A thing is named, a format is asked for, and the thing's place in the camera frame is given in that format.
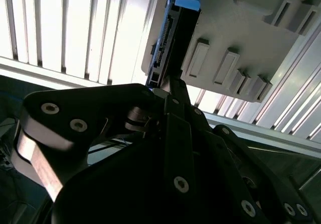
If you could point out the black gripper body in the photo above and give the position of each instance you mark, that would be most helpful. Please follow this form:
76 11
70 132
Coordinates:
120 188

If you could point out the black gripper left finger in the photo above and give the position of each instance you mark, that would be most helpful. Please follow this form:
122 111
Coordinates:
75 103

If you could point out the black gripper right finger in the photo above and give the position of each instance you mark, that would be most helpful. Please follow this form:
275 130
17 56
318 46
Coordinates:
235 163

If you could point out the hard disk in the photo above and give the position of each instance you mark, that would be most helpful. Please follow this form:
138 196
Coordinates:
185 33

